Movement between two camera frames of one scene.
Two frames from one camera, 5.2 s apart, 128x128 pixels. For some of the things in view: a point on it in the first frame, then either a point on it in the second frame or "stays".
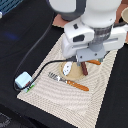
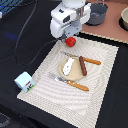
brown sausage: (84, 68) stays
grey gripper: (94, 52) → (70, 30)
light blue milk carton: (23, 79) stays
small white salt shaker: (67, 68) stays
